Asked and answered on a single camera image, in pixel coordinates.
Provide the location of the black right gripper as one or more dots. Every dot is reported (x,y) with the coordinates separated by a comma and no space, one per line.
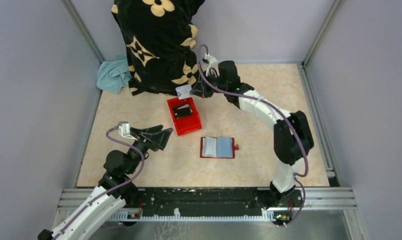
(200,90)

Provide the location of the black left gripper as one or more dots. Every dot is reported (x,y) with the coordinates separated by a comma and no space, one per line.
(158,140)

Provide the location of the white credit card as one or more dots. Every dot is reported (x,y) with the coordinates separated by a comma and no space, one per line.
(184,91)

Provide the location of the black VIP credit card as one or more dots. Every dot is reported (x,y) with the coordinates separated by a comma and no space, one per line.
(181,111)

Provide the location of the red leather card holder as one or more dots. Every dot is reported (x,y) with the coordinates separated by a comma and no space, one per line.
(218,147)

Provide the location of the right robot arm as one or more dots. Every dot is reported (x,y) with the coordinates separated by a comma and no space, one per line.
(292,136)

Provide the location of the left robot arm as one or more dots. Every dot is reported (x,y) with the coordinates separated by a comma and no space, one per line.
(116,188)

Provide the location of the red plastic bin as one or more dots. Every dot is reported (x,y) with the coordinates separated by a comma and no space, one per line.
(188,124)

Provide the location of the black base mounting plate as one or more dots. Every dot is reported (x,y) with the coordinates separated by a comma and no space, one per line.
(261,197)

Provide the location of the light blue cloth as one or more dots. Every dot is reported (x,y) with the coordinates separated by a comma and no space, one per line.
(113,75)

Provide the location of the aluminium frame rail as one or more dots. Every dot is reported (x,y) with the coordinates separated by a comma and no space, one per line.
(315,199)

